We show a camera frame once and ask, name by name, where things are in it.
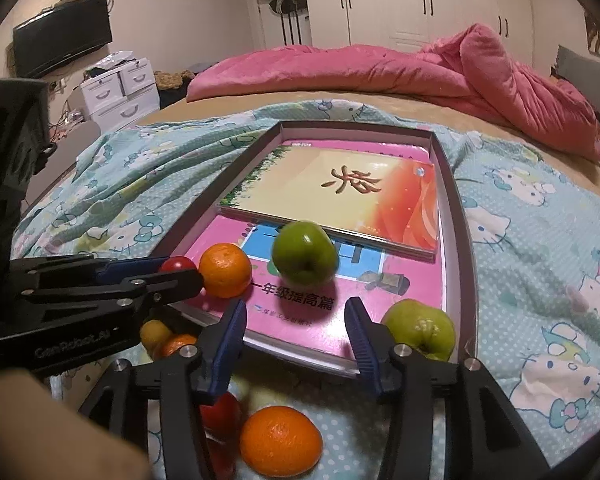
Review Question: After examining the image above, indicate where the white drawer cabinet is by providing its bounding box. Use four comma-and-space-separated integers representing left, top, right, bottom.
80, 57, 161, 133

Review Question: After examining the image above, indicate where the light blue printed blanket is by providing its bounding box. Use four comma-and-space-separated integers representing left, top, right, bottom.
10, 97, 600, 480

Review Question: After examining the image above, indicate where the pink book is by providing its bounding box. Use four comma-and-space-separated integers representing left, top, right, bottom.
182, 139, 448, 368

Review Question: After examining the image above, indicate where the brown plush cloth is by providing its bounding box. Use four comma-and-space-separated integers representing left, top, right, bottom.
155, 69, 196, 92

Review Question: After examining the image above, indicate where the grey desk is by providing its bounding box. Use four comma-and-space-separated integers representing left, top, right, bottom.
27, 85, 106, 201

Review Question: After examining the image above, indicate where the pale green apple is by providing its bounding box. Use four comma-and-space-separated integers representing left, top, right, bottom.
381, 299, 457, 362

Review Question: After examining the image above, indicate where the small orange tangerine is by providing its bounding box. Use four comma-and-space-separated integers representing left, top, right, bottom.
157, 333, 198, 361

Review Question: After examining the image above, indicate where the grey shallow cardboard box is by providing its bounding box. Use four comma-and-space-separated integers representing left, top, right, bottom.
152, 120, 481, 378

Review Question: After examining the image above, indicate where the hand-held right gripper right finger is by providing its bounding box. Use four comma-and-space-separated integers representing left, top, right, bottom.
344, 297, 553, 480

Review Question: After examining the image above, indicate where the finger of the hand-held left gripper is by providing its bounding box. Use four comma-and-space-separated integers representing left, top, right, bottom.
10, 254, 169, 297
20, 267, 205, 332

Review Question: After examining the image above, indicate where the large orange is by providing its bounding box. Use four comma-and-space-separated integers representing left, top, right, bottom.
239, 406, 324, 477

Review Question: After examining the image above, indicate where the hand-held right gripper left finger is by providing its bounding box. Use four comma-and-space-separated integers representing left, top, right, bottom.
77, 299, 248, 480

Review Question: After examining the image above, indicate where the person's left forearm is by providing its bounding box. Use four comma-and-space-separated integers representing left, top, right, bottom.
0, 367, 153, 480

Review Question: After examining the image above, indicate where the red apple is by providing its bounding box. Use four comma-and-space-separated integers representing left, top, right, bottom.
200, 392, 243, 443

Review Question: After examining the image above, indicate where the small red tomato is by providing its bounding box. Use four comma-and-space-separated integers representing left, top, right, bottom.
159, 256, 197, 276

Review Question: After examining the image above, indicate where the silver foil bag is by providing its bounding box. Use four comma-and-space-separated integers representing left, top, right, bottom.
85, 50, 136, 78

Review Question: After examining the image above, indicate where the white wardrobe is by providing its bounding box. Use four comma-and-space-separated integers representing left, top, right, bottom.
252, 0, 536, 56

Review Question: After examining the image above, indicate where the pink quilt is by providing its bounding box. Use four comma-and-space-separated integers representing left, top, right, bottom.
186, 22, 600, 163

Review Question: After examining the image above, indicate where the black television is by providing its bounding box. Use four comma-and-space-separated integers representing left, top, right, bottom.
12, 0, 113, 80

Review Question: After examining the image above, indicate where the yellow and orange book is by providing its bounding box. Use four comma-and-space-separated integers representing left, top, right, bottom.
215, 142, 441, 263

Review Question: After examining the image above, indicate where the small yellow fruit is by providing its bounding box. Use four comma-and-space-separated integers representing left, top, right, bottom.
140, 319, 175, 358

